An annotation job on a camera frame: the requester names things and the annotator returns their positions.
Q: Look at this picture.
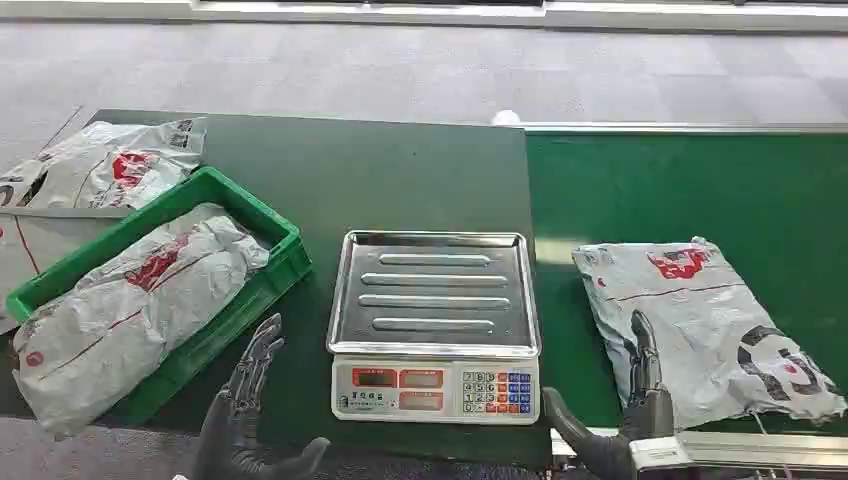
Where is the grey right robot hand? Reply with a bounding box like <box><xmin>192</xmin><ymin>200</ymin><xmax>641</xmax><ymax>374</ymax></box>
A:
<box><xmin>541</xmin><ymin>309</ymin><xmax>676</xmax><ymax>480</ymax></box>

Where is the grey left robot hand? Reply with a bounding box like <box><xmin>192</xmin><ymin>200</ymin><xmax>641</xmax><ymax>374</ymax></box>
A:
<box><xmin>192</xmin><ymin>313</ymin><xmax>331</xmax><ymax>480</ymax></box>

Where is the grey flat parcel bag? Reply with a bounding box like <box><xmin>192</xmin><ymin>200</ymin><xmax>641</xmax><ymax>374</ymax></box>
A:
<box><xmin>571</xmin><ymin>236</ymin><xmax>848</xmax><ymax>431</ymax></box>

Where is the green conveyor belt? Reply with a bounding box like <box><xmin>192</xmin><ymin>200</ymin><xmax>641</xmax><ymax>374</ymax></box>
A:
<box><xmin>525</xmin><ymin>131</ymin><xmax>848</xmax><ymax>436</ymax></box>

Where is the grey crumpled parcel bag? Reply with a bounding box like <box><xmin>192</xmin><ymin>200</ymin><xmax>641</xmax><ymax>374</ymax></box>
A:
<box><xmin>11</xmin><ymin>202</ymin><xmax>271</xmax><ymax>440</ymax></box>

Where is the green plastic crate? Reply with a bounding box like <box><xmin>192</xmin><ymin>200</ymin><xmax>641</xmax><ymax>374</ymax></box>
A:
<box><xmin>5</xmin><ymin>166</ymin><xmax>314</xmax><ymax>427</ymax></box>

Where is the electronic weighing scale steel pan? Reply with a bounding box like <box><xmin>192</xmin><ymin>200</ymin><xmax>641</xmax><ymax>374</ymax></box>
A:
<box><xmin>326</xmin><ymin>229</ymin><xmax>543</xmax><ymax>426</ymax></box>

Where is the grey parcel bag red line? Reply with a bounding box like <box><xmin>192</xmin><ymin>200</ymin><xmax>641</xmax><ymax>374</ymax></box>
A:
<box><xmin>0</xmin><ymin>213</ymin><xmax>124</xmax><ymax>336</ymax></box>

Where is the grey parcel bag red print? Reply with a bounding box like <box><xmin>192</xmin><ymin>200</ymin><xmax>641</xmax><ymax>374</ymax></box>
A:
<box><xmin>0</xmin><ymin>117</ymin><xmax>208</xmax><ymax>211</ymax></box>

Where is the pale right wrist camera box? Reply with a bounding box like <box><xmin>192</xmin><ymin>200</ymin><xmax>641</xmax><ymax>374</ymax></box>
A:
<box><xmin>627</xmin><ymin>435</ymin><xmax>694</xmax><ymax>473</ymax></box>

